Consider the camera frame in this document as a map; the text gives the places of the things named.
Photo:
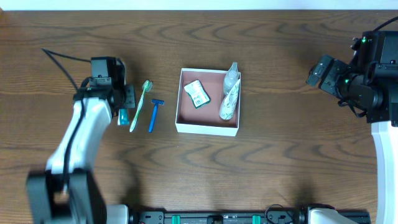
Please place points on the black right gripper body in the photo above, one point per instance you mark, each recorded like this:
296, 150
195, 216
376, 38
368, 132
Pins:
327, 73

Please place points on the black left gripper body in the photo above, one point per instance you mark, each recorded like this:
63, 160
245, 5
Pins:
129, 96

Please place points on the teal toothpaste tube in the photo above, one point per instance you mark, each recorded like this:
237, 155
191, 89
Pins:
123, 117

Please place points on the green white toothbrush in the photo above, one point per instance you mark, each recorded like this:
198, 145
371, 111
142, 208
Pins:
146, 87

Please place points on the blue disposable razor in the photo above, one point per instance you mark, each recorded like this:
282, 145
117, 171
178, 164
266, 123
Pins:
154, 113

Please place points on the green white soap bar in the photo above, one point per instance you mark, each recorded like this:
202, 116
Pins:
197, 94

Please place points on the white tube gold cap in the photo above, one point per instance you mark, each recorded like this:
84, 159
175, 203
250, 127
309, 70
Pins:
228, 105

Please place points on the blue liquid clear bottle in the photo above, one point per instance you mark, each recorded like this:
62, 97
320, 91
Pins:
230, 78

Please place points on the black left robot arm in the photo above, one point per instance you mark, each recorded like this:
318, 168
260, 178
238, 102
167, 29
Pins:
66, 191

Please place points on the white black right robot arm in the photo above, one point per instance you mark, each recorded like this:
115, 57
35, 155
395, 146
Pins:
383, 123

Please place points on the white box pink interior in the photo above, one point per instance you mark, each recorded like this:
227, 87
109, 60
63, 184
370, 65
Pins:
206, 119

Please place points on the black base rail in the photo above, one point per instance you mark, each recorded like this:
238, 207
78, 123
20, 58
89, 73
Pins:
274, 214

